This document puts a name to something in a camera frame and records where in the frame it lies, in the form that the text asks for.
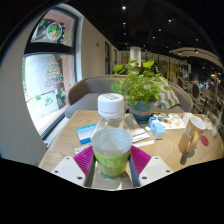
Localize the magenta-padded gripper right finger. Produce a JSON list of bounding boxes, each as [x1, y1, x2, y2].
[[129, 145, 174, 188]]

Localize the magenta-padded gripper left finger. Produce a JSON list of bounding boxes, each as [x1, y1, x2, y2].
[[51, 145, 98, 188]]

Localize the clear bottle with green label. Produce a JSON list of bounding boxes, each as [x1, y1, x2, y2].
[[89, 93, 142, 182]]

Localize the white pill blister pack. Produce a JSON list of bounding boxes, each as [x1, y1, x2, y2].
[[74, 144, 90, 155]]

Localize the white paper sachet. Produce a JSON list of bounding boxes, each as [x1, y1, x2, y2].
[[131, 128, 148, 137], [132, 133, 151, 144]]

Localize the blue white flat card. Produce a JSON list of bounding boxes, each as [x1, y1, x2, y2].
[[76, 123, 98, 145]]

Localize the small blue white carton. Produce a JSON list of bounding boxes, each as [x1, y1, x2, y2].
[[148, 116, 166, 140]]

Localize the printed paper leaflet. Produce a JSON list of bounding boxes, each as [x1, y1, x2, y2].
[[153, 113, 187, 130]]

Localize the tan mug with white inside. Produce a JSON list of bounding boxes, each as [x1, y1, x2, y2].
[[177, 115, 207, 154]]

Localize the flat round red coaster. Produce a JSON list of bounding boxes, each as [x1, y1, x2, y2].
[[200, 135, 210, 147]]

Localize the grey curved sofa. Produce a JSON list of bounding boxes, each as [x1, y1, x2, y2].
[[64, 74, 194, 119]]

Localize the green potted plant, blue pot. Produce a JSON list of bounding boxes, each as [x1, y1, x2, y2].
[[110, 59, 174, 123]]

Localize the group of round-backed chairs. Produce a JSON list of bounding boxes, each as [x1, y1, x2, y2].
[[176, 74, 224, 116]]

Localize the window with festive decorations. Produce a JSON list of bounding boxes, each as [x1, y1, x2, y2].
[[21, 8, 79, 138]]

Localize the white round pillar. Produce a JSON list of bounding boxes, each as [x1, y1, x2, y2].
[[129, 46, 142, 68]]

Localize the group of ceiling lights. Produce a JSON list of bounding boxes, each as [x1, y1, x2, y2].
[[119, 3, 201, 54]]

